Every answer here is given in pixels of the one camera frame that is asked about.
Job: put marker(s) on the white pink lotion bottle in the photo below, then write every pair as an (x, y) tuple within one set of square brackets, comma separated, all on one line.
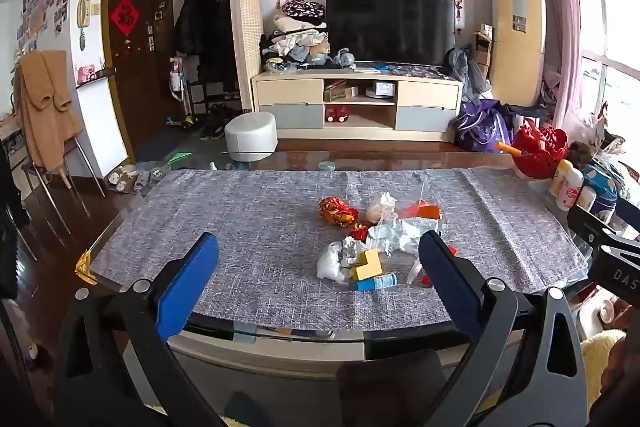
[(570, 192)]

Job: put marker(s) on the yellow table corner guard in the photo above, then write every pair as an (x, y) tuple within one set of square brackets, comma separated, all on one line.
[(86, 269)]

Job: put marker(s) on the brown wooden door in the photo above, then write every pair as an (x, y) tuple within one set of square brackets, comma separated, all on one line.
[(135, 82)]

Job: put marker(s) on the red gold foil ball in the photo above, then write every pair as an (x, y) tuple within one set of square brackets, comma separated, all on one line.
[(337, 211)]

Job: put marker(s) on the window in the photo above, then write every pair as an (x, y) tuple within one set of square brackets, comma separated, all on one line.
[(610, 17)]

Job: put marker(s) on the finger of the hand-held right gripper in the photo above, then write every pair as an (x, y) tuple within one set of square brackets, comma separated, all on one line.
[(592, 227), (630, 209)]

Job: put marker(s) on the child's scooter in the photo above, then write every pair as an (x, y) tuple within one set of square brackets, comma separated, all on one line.
[(180, 97)]

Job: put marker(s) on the small white bottle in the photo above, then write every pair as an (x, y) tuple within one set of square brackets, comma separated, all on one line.
[(587, 199)]

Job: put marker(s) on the round white stool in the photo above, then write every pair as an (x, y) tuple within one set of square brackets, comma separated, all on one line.
[(250, 134)]

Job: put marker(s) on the small glass bowl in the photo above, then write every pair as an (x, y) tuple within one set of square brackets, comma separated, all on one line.
[(328, 165)]

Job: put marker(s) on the blue patterned tin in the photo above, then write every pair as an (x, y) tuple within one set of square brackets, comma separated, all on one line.
[(602, 187)]

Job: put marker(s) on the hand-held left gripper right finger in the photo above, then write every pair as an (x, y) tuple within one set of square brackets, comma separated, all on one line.
[(447, 282)]

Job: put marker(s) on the white tissue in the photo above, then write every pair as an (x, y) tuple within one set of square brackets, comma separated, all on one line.
[(380, 209)]

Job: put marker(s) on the orange toy block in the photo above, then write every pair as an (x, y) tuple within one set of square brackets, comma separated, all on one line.
[(425, 211)]

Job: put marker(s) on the cream standing air conditioner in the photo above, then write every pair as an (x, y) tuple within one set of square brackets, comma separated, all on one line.
[(517, 37)]

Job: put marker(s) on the beige grey television cabinet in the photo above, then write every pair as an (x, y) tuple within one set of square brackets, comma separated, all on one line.
[(290, 89)]

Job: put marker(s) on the pink toy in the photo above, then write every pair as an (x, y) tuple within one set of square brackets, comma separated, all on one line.
[(86, 73)]

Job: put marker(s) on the white round device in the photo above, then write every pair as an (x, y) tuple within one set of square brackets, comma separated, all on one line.
[(380, 90)]

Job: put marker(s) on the clear plastic wrapper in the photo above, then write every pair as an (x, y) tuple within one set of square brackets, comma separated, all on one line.
[(415, 272)]

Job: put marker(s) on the blue capped tube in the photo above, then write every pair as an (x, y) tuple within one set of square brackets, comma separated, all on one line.
[(375, 283)]

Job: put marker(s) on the small red wrapper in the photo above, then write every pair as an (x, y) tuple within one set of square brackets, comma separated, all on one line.
[(359, 232)]

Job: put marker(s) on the red diamond door paper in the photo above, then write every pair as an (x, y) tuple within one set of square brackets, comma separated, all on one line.
[(125, 17)]

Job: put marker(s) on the pile of clothes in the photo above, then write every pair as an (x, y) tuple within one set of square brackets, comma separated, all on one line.
[(297, 39)]

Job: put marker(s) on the green paper triangle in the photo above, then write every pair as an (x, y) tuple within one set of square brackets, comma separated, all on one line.
[(179, 158)]

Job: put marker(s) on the cream fluffy cloth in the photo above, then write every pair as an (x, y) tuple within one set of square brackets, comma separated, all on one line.
[(597, 367)]

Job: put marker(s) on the rattan folding screen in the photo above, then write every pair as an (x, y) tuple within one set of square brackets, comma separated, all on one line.
[(246, 22)]

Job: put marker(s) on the black hanging coats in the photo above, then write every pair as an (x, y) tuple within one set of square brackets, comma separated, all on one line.
[(200, 17)]

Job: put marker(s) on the orange toy tube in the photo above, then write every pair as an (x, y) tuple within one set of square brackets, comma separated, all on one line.
[(510, 150)]

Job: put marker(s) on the grey woven table cloth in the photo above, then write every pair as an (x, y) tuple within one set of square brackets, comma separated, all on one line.
[(240, 227)]

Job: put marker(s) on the cream wall intercom phone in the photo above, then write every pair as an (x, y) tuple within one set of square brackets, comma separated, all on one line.
[(85, 13)]

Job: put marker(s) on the purple bag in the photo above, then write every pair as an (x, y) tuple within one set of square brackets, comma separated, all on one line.
[(480, 127)]

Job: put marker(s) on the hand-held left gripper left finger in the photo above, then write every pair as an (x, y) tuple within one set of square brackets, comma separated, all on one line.
[(187, 287)]

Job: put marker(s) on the white plastic bag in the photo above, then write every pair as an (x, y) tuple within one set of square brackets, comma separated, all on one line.
[(330, 264)]

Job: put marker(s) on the metal frame chair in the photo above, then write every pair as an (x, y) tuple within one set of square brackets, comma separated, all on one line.
[(47, 187)]

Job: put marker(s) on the yellow lotion bottle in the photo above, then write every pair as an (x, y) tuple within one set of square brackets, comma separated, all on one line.
[(560, 177)]

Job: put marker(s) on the yellow foam block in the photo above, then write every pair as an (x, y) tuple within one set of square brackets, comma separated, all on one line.
[(367, 264)]

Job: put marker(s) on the dark shoes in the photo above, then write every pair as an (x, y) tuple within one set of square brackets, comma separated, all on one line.
[(217, 122)]

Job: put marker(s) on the white board easel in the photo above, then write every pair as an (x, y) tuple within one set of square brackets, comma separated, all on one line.
[(102, 127)]

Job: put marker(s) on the pair of slippers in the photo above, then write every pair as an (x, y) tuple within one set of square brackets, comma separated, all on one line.
[(127, 179)]

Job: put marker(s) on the stacked cardboard boxes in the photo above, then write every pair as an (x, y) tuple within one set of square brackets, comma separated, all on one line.
[(482, 52)]

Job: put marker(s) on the tan coat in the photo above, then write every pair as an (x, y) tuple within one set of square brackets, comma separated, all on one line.
[(42, 107)]

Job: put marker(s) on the black television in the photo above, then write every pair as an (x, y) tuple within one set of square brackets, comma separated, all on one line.
[(390, 27)]

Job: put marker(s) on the grey white paper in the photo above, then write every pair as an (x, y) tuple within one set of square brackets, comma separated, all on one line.
[(395, 234)]

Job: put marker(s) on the flat cardboard box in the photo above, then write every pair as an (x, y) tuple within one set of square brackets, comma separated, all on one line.
[(337, 92)]

